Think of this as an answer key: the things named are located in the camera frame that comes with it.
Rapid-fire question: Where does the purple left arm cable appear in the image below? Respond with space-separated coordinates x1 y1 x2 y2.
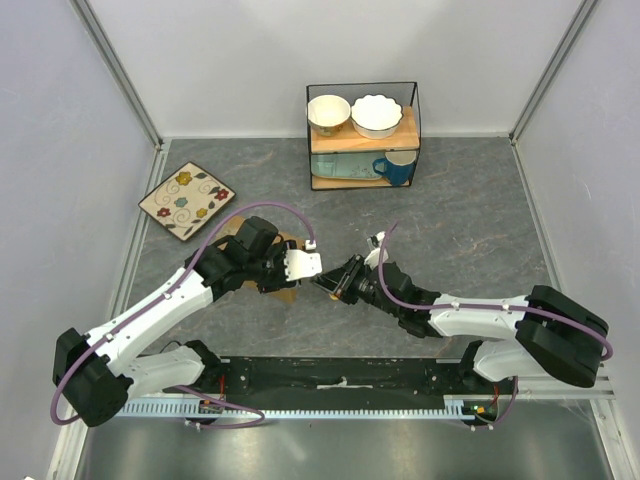
52 200 319 432

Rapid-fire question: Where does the pale green rectangular plate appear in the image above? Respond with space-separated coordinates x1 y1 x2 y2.
311 152 382 181

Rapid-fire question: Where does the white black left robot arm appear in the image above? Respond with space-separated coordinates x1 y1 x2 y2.
53 216 308 427

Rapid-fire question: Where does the cream ceramic bowl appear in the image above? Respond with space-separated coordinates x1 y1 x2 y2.
307 94 351 136

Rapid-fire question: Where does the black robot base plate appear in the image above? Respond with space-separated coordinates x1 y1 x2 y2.
192 356 513 410

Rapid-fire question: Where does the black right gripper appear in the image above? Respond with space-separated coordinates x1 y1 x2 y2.
310 253 401 319

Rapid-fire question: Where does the blue mug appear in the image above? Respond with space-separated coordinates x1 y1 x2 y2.
372 150 417 187

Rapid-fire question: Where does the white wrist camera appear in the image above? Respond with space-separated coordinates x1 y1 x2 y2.
283 240 323 281
364 231 388 269

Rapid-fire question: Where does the grey slotted cable duct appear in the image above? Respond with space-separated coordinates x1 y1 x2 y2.
116 394 477 421

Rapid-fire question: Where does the brown cardboard express box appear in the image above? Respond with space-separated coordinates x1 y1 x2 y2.
214 215 304 304

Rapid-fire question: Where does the black wire wooden shelf rack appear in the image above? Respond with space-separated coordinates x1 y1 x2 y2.
305 81 422 191

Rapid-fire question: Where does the floral square coaster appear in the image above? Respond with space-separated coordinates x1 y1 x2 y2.
138 162 236 242

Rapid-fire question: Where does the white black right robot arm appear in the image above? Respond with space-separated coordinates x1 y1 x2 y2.
312 255 609 394

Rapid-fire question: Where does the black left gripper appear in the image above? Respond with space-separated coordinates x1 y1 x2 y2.
246 240 302 295

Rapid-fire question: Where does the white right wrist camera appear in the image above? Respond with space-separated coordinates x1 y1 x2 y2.
364 231 388 269

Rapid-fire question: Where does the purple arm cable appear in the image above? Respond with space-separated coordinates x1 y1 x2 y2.
52 200 319 432
377 220 615 432

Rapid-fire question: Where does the white scalloped bowl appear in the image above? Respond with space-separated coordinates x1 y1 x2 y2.
351 95 403 140

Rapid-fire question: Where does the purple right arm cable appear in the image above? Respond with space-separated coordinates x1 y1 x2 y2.
377 220 615 432

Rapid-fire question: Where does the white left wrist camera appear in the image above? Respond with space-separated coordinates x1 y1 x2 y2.
283 240 323 281

